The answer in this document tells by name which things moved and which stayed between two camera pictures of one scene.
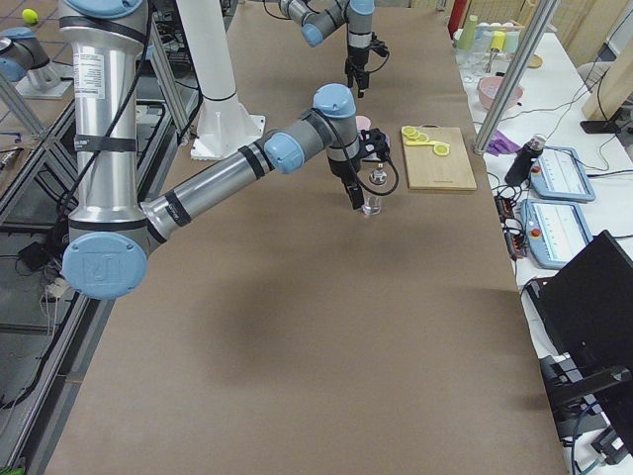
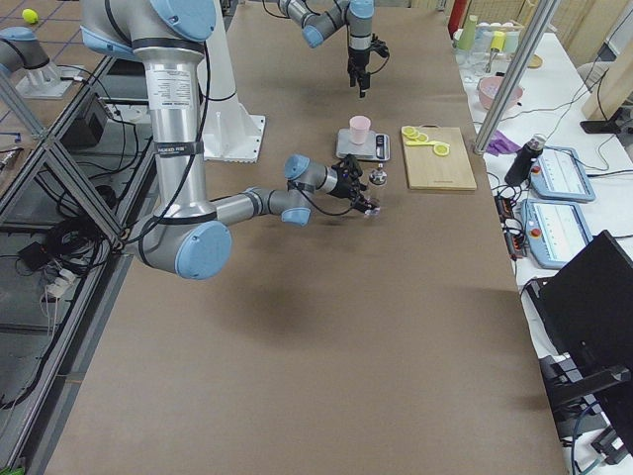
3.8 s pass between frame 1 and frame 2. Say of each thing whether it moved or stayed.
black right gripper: moved
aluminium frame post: stayed
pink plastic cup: stayed
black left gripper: stayed
